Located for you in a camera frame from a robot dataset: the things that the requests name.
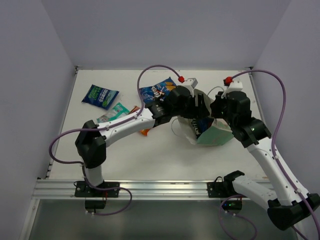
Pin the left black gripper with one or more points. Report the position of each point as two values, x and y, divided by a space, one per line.
202 106

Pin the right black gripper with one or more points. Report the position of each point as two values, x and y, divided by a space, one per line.
215 104

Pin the dark blue red snack packet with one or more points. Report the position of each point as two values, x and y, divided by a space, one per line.
204 123

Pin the green printed paper bag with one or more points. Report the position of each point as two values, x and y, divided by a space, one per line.
217 135

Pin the blue cookie snack packet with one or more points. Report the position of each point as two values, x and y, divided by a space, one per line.
159 90

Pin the orange snack packet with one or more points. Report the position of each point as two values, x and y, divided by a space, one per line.
144 132

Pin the green mint snack packet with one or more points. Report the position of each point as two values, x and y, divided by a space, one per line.
116 112

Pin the blue Burts crisps packet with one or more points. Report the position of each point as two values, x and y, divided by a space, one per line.
100 97

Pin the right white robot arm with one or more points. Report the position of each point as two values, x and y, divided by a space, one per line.
291 202

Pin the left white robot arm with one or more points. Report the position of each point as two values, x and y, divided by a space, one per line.
93 139

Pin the blue white snack packet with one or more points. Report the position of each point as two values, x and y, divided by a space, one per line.
195 128

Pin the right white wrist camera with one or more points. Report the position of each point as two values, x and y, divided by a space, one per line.
231 84

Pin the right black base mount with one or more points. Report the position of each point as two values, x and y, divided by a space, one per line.
222 187

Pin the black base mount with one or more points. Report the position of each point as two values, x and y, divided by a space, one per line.
222 187
83 190

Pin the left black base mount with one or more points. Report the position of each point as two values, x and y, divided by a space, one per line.
83 190

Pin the aluminium mounting rail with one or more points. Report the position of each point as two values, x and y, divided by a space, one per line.
48 189

